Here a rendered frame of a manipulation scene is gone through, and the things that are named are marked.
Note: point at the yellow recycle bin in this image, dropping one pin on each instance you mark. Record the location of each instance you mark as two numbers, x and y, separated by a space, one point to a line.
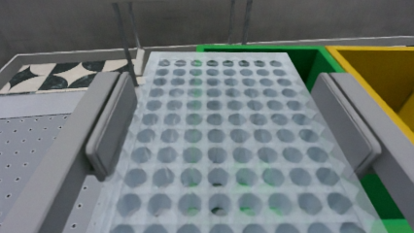
389 74

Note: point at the clear well plate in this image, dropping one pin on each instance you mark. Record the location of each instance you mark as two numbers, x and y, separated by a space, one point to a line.
218 138

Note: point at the green returns bin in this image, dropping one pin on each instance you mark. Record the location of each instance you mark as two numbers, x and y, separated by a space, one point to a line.
309 62

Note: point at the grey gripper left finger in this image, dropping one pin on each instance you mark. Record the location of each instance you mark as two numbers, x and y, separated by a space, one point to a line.
85 146

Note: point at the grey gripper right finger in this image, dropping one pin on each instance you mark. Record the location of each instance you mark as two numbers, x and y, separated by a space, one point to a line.
371 142

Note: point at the grey rectangular base plate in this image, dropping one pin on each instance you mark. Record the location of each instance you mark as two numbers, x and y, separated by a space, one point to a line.
24 141

